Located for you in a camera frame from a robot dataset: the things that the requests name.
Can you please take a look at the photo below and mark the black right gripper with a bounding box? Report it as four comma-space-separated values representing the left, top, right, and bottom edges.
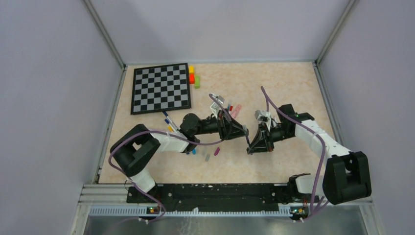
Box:
247, 122, 294, 153

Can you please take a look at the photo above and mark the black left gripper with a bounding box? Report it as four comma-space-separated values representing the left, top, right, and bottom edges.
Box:
193, 109, 249, 141

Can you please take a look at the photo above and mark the magenta pen cap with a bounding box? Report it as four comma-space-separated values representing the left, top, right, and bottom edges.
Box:
214, 147, 220, 156

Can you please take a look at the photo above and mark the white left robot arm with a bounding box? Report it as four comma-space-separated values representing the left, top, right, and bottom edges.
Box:
110, 111, 249, 202

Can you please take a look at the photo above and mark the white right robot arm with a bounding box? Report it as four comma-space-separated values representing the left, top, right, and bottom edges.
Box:
247, 104, 372, 205

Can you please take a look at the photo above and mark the pink highlighter marker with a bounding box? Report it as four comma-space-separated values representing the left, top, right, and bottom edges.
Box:
231, 104, 242, 118

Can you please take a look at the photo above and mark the green toy block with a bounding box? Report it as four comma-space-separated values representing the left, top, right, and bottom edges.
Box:
194, 75, 200, 89

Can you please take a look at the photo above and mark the orange toy block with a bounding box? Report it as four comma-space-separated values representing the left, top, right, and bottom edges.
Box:
189, 73, 195, 84

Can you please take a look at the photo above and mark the black and grey chessboard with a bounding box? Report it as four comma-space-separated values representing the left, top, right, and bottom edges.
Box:
130, 63, 192, 115

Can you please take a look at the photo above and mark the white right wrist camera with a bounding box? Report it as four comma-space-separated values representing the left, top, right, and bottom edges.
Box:
254, 110, 272, 129

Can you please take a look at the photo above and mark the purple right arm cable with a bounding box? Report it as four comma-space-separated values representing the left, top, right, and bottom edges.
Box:
260, 86, 329, 223

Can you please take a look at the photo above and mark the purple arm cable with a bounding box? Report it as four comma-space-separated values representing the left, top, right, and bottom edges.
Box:
260, 86, 329, 223
108, 93, 234, 224

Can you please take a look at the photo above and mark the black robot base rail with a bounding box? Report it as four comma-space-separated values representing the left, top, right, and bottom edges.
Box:
126, 183, 311, 212

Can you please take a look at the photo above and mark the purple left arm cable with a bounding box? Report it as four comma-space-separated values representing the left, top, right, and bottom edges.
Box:
108, 93, 234, 224

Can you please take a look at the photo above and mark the grey slotted cable duct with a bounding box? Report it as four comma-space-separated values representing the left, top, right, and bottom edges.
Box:
89, 205, 293, 217

